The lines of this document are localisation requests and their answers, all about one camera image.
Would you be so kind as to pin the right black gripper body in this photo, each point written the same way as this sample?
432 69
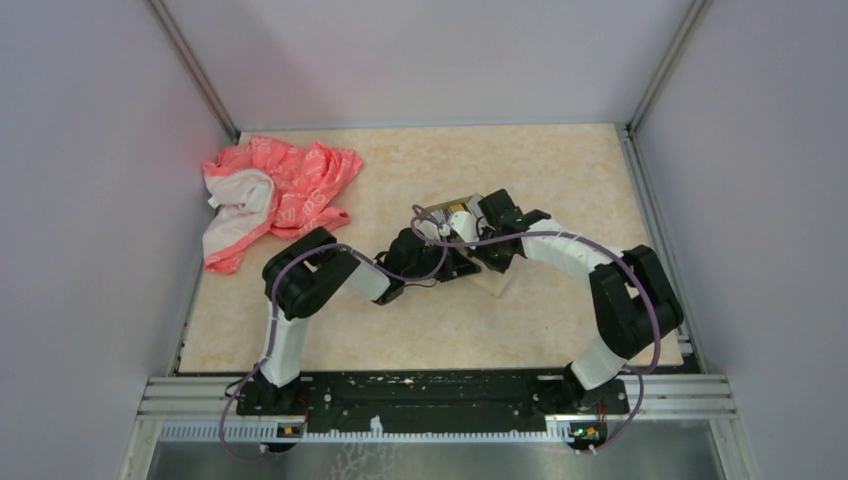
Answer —
493 256

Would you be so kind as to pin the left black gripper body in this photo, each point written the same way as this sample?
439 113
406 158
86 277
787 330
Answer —
447 269

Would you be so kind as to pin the beige card sleeve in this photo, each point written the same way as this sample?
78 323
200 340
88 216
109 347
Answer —
491 282

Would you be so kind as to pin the cream card holder tray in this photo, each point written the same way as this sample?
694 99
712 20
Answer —
442 212

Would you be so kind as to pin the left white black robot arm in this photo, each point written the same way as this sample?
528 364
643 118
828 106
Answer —
301 279

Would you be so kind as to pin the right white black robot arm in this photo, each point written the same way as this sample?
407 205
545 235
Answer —
634 304

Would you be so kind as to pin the pink white crumpled cloth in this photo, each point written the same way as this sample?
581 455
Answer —
268 186

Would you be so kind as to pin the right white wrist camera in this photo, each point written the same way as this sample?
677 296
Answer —
464 228

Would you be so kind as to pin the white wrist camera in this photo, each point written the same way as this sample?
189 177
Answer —
429 230
464 228

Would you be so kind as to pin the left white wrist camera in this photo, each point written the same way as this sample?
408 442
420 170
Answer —
429 230

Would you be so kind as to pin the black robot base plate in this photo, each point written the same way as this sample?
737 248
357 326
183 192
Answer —
433 401

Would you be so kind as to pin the aluminium front frame rail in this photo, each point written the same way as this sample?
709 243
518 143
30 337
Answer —
680 426

